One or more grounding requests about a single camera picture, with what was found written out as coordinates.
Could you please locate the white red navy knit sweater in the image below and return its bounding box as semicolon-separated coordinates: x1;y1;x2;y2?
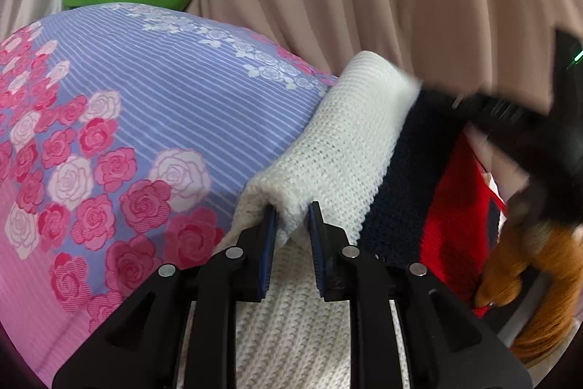
219;51;498;388

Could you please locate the person's right hand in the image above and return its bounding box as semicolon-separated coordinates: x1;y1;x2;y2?
474;216;582;365

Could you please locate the pink floral bed sheet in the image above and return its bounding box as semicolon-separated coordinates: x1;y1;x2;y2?
1;3;334;384

